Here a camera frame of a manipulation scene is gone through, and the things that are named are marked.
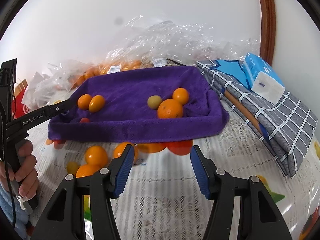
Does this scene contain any crumpled clear plastic wrap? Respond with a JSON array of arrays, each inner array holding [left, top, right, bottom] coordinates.
[[107, 16, 261, 66]]

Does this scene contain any small orange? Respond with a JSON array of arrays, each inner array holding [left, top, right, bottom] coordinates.
[[172, 88, 190, 105], [76, 164, 101, 178], [85, 145, 109, 166], [113, 142, 138, 162], [77, 94, 93, 110]]

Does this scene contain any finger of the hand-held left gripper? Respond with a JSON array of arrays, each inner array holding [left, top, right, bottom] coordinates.
[[47, 99, 77, 117]]

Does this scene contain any red paper bag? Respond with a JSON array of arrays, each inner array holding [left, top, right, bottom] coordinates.
[[12, 79, 35, 119]]

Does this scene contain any clear plastic bag of oranges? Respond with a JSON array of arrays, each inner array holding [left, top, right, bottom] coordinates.
[[71, 59, 156, 90]]

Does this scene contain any black cable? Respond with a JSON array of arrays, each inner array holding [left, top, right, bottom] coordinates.
[[166, 58, 187, 67]]

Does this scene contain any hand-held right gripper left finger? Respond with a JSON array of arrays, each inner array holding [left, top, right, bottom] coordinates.
[[30, 144, 138, 240]]

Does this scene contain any large orange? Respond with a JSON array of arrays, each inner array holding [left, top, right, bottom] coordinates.
[[157, 99, 184, 119]]

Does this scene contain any person's left hand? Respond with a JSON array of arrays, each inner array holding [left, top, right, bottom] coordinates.
[[0, 140, 40, 198]]

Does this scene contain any fruit-print tablecloth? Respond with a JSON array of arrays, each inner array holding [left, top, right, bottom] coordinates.
[[24, 115, 320, 240]]

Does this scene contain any blue tissue pack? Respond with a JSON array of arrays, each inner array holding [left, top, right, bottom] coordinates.
[[241, 52, 286, 105]]

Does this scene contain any brown wooden door frame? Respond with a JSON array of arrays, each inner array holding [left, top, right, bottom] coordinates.
[[257, 0, 276, 64]]

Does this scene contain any oval orange kumquat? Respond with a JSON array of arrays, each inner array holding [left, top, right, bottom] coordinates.
[[89, 95, 106, 113]]

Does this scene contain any purple towel-covered tray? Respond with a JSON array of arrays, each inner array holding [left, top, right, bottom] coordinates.
[[48, 66, 230, 144]]

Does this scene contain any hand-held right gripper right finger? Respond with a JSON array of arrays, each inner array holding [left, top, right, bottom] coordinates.
[[190, 145, 293, 240]]

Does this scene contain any grey checked folded cloth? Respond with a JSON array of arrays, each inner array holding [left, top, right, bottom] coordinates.
[[196, 59, 318, 178]]

